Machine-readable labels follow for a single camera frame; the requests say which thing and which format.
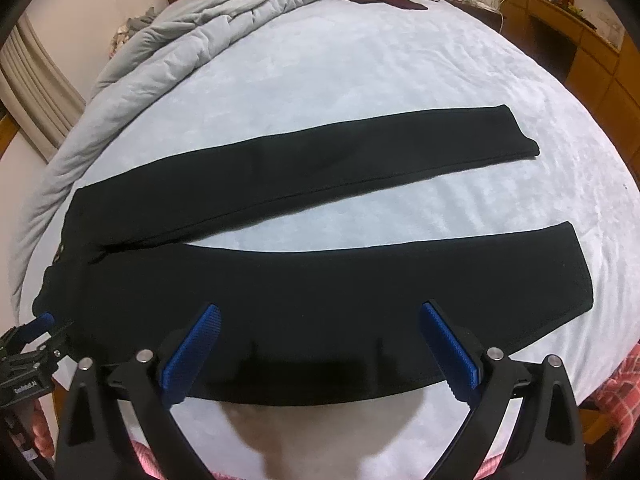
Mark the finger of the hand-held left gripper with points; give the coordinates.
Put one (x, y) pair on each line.
(44, 320)
(59, 342)

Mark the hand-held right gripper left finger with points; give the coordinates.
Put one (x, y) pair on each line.
(192, 345)

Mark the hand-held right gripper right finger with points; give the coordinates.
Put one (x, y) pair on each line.
(450, 350)

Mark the black pants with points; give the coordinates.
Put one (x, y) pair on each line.
(300, 310)

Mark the pink checked blanket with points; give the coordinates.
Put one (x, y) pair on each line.
(615, 395)

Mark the beige curtain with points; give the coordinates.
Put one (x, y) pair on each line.
(30, 85)

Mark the bed with white sheet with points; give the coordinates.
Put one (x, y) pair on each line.
(375, 75)

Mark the patterned pillow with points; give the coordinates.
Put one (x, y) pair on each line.
(117, 37)

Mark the grey duvet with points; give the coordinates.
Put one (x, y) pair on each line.
(200, 35)

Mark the wooden desk cabinet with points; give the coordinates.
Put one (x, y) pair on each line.
(600, 60)

